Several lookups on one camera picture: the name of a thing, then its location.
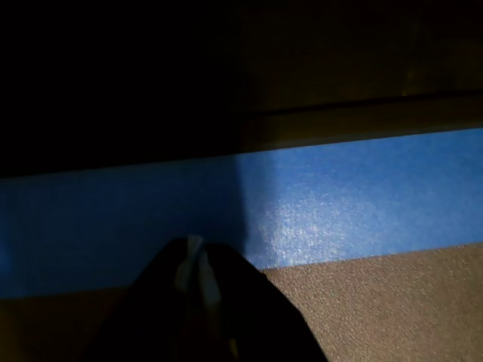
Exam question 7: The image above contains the blue tape strip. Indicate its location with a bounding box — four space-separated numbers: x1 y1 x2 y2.
0 127 483 299

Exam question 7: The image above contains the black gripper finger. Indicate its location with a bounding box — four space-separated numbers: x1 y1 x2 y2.
81 235 204 362
188 243 330 362

